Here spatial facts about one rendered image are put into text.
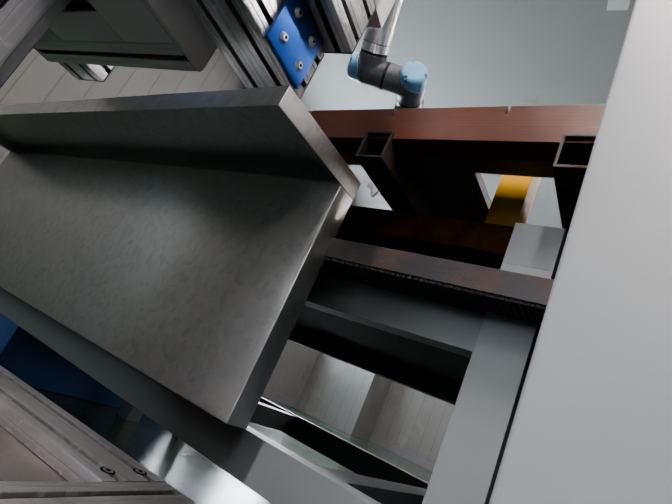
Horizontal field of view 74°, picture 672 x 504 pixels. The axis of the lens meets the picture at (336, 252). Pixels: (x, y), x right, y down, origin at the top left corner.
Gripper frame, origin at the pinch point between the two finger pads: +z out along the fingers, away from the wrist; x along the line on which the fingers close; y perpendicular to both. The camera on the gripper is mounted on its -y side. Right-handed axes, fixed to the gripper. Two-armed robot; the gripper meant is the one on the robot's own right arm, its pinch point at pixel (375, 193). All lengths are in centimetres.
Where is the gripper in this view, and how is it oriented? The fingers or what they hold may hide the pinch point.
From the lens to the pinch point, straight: 123.8
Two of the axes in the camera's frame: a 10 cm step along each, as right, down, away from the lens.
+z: -4.0, 8.7, -2.9
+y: -7.9, -1.7, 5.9
